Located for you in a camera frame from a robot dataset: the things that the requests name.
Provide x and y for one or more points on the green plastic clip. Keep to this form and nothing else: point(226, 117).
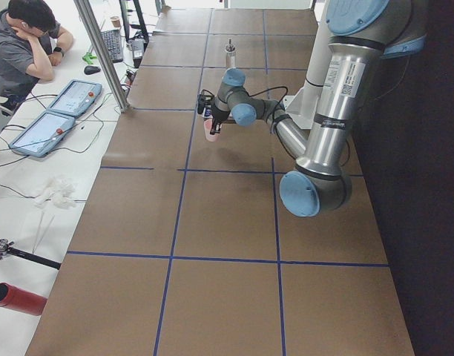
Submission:
point(89, 58)

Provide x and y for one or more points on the white plastic tweezers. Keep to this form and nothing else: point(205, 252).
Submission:
point(41, 230)

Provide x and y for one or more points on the crumpled white tissue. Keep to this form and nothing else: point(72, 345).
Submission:
point(58, 190)

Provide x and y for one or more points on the seated person grey shirt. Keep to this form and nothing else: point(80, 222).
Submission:
point(32, 44)

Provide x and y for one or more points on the black keyboard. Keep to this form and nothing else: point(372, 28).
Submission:
point(113, 43)

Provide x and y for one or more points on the lower blue teach pendant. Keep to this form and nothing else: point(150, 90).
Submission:
point(40, 137)

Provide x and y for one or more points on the aluminium frame post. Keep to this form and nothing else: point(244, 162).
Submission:
point(88, 18)

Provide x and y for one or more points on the blue teach pendant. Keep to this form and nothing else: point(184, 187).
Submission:
point(40, 137)
point(76, 98)

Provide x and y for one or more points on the glass sauce bottle metal spout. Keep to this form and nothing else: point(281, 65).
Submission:
point(230, 54)

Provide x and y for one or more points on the pink paper cup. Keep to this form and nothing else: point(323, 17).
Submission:
point(211, 129)

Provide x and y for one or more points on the upper blue teach pendant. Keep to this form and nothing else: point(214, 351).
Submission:
point(76, 98)

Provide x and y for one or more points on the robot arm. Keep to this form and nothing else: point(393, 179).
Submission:
point(353, 36)

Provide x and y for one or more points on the black computer mouse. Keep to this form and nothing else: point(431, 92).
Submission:
point(91, 69)

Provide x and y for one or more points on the black tripod rod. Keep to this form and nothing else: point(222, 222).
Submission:
point(6, 248)

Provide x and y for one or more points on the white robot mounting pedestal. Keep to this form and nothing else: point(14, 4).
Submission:
point(302, 107)

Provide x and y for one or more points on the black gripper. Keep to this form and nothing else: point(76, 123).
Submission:
point(217, 116)

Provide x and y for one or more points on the brown paper coffee cup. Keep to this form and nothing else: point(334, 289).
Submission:
point(116, 22)

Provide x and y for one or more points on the red cylinder tube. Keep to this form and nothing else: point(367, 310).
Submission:
point(20, 300)

